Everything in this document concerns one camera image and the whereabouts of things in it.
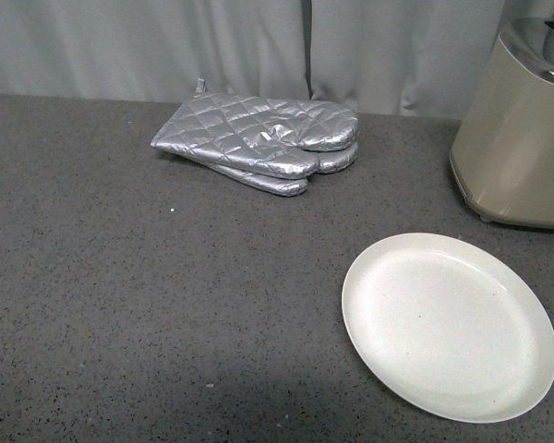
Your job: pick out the white round plate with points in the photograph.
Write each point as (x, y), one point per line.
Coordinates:
(449, 328)

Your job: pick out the beige metal toaster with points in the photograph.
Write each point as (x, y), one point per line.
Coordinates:
(503, 155)

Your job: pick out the upper silver oven mitt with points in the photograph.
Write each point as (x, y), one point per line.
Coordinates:
(278, 138)

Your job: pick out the left grey curtain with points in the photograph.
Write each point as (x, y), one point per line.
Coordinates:
(154, 51)

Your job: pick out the lower silver oven mitt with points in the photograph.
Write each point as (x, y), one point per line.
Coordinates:
(277, 184)

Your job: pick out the silver oven mitt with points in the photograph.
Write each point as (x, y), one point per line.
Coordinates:
(278, 138)
(277, 184)

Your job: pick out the right grey curtain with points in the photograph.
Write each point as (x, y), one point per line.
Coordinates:
(415, 58)

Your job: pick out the grey curtain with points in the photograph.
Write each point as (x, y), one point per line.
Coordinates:
(154, 51)
(415, 58)

